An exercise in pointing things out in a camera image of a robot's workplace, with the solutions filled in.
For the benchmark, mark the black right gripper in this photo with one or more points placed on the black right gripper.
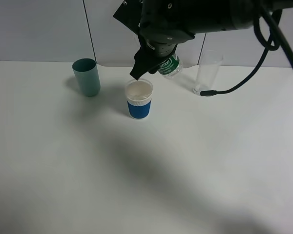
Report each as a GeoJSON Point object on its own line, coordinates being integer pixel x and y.
{"type": "Point", "coordinates": [150, 56]}

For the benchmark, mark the clear green-label water bottle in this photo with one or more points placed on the clear green-label water bottle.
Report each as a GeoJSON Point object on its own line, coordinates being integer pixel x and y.
{"type": "Point", "coordinates": [171, 68]}

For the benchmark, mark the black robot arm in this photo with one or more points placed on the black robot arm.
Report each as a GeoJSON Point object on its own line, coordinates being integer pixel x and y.
{"type": "Point", "coordinates": [163, 24]}

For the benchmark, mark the white cup blue sleeve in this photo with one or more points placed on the white cup blue sleeve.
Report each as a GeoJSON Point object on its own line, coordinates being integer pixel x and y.
{"type": "Point", "coordinates": [139, 96]}

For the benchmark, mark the teal green cup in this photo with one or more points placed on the teal green cup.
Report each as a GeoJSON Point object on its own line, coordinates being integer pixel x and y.
{"type": "Point", "coordinates": [86, 73]}

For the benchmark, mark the tall clear drinking glass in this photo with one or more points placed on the tall clear drinking glass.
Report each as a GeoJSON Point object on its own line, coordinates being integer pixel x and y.
{"type": "Point", "coordinates": [209, 65]}

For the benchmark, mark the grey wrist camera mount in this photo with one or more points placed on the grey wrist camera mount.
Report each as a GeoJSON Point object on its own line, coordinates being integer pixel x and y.
{"type": "Point", "coordinates": [129, 14]}

